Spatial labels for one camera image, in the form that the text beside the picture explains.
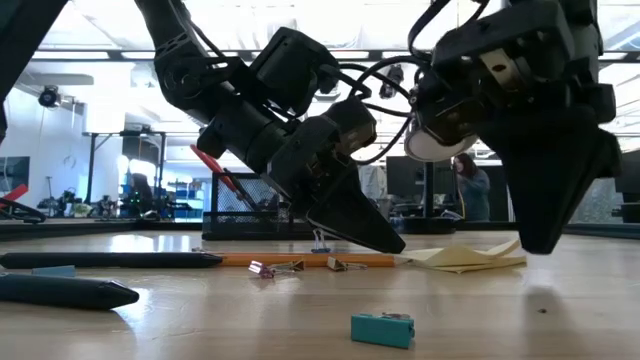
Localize small blue binder clip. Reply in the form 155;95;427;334
312;228;332;254

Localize black computer monitor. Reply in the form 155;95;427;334
385;155;455;204

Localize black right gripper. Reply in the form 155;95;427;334
412;0;624;255

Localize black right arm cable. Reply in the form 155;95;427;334
407;0;491;51

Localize long black marker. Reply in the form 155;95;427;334
0;252;224;270

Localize black curved stand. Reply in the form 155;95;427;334
0;197;47;225

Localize red angled bar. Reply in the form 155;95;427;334
0;183;30;209

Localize blue storage shelf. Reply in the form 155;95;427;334
167;179;206;220

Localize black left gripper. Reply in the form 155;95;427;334
249;27;406;255

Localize black desk lamp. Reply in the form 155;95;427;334
394;124;480;235

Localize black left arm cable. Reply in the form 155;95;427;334
319;54;431;166

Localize person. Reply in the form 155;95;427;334
452;153;492;222

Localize black metal frame rack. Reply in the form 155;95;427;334
82;130;167;220

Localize red handled scissors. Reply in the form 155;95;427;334
189;144;240;194

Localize black ceiling spotlight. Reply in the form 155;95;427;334
378;63;405;100
38;85;61;109

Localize thin black pen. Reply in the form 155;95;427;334
222;168;261;211

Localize teal binder clip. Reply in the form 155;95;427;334
350;313;416;350

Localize black mesh desk organizer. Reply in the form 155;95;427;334
202;172;321;241

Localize dark wall screen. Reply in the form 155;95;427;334
0;156;30;194

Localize black screen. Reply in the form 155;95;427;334
614;149;640;224

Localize yellow sticky notes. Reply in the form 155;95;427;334
397;238;528;275

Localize black table border rail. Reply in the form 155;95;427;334
0;217;640;242

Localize thick black marker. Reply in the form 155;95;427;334
0;273;140;310

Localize orange wooden pencil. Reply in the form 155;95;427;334
219;253;397;268

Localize silver binder clip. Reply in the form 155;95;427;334
327;256;369;273

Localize pink binder clip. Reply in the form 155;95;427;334
248;259;305;280

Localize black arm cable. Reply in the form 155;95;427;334
407;0;491;51
319;54;431;166

